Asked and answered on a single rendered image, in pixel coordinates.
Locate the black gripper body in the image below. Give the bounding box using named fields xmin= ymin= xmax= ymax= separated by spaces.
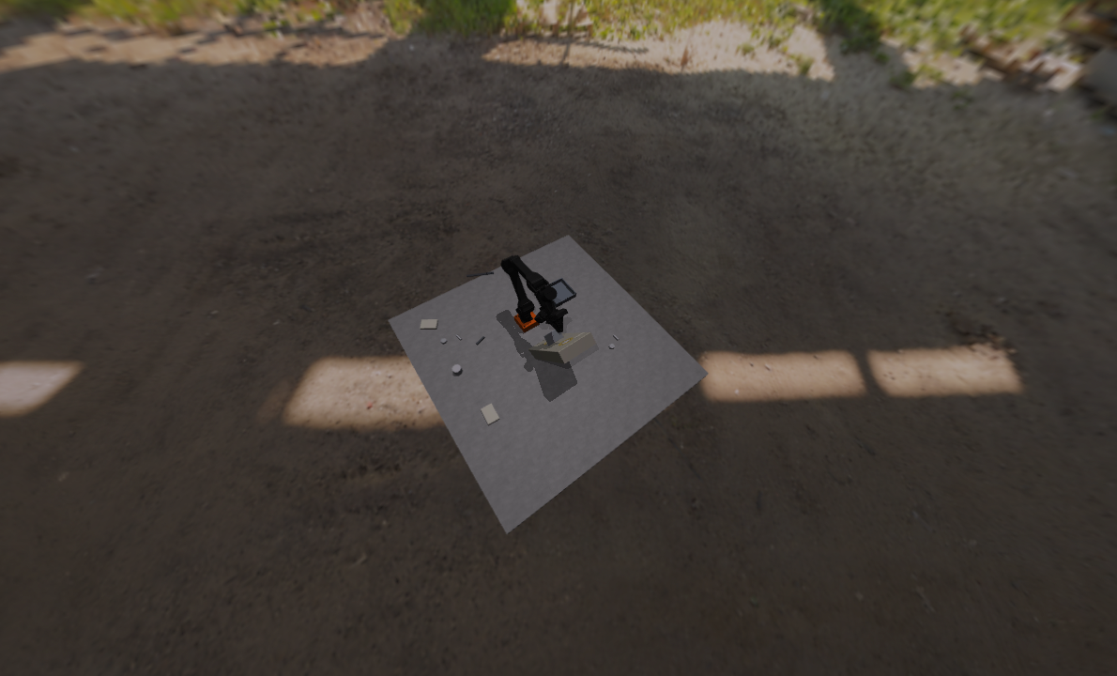
xmin=540 ymin=299 xmax=569 ymax=322

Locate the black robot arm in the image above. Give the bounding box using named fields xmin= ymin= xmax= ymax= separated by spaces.
xmin=500 ymin=255 xmax=557 ymax=324

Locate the beige service panel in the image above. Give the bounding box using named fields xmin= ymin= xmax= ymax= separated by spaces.
xmin=529 ymin=332 xmax=596 ymax=364

